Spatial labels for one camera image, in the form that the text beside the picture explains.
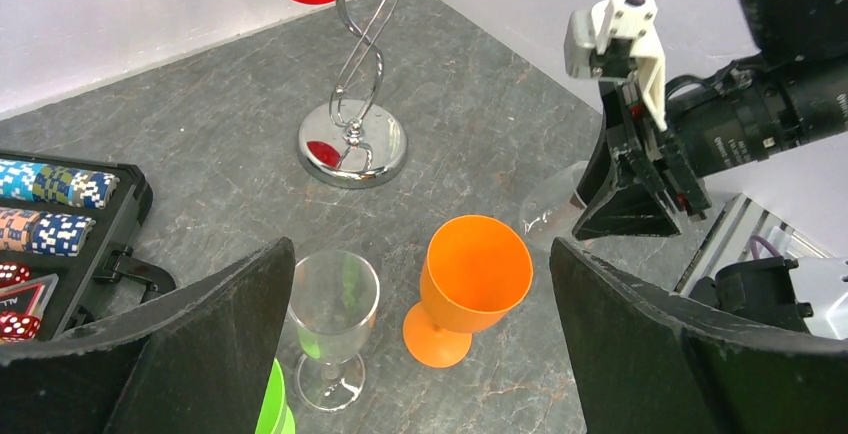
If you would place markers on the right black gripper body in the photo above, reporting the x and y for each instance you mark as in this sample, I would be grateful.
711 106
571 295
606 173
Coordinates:
712 127

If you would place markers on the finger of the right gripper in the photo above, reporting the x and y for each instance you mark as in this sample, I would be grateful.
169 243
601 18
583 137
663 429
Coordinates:
621 190

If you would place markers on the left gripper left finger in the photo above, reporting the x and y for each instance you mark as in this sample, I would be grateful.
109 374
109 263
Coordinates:
196 360

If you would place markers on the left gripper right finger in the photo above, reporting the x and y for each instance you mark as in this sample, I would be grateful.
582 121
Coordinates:
647 360

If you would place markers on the clear wine glass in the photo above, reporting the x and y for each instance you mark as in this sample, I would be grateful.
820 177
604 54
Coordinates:
552 208
333 304

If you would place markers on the green plastic wine glass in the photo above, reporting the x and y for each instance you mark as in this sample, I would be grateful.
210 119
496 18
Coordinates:
275 416

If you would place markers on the clear wine glass front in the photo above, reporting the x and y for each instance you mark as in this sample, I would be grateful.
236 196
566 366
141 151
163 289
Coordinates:
333 304

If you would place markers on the orange plastic wine glass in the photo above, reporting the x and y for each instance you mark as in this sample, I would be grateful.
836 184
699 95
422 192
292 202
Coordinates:
476 269

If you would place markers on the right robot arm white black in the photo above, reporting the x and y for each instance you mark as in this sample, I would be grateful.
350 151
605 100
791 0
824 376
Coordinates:
800 42

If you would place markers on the chrome wine glass rack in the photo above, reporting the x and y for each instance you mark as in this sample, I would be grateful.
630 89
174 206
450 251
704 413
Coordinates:
351 142

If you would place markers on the black poker chip case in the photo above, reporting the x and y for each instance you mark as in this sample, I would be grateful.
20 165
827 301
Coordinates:
67 227

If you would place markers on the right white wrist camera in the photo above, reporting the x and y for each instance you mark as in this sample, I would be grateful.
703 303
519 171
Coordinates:
616 41

